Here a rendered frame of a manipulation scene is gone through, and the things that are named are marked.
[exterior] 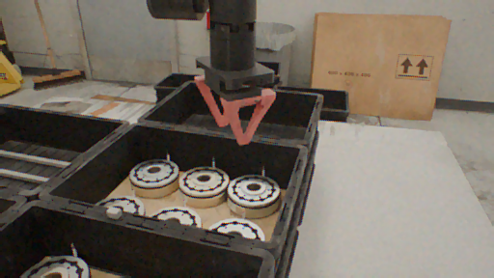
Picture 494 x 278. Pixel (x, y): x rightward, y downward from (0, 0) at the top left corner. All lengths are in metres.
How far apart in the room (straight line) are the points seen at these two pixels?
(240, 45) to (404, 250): 0.62
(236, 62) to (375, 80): 2.87
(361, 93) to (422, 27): 0.68
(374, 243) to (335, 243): 0.09
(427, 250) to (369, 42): 2.50
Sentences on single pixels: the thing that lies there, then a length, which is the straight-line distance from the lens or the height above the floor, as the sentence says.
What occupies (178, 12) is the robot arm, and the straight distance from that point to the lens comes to 0.46.
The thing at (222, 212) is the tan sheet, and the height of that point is 0.83.
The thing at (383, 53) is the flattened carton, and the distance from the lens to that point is 3.28.
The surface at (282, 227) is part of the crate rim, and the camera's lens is 0.54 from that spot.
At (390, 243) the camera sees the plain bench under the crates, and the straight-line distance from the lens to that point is 0.91.
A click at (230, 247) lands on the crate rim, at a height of 0.93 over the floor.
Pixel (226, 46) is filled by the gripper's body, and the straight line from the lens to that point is 0.44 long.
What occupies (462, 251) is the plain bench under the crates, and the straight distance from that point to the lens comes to 0.96.
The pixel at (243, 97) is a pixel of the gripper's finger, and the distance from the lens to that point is 0.43.
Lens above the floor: 1.29
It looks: 28 degrees down
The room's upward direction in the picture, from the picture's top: straight up
